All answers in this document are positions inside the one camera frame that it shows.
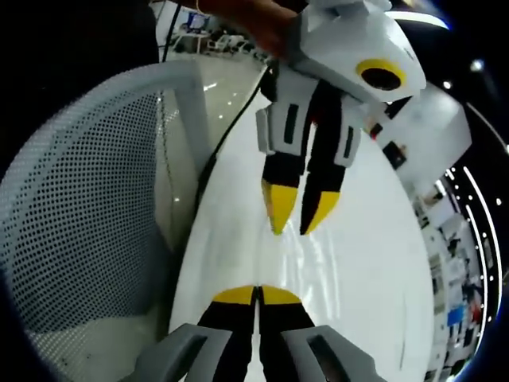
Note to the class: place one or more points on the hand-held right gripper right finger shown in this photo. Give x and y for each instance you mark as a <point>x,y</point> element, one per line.
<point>302,350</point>

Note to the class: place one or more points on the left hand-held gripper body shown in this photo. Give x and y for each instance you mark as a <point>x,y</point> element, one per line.
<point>346,40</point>

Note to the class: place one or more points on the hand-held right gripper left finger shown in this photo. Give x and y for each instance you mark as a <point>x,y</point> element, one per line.
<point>214,350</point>

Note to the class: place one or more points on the clear resealable bag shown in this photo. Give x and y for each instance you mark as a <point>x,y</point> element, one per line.
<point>286,258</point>

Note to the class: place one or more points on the person's left hand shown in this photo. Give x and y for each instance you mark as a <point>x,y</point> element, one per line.
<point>270,28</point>

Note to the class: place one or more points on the black chair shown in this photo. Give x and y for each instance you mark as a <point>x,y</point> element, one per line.
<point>394,155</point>

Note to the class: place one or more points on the long ceiling light strip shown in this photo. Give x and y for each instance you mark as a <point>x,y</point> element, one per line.
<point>491,238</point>

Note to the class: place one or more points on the white mesh office chair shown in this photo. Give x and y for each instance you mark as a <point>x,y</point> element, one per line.
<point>79,179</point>

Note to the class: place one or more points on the person's dark clothing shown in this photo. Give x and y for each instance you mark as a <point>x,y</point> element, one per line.
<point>79,32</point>

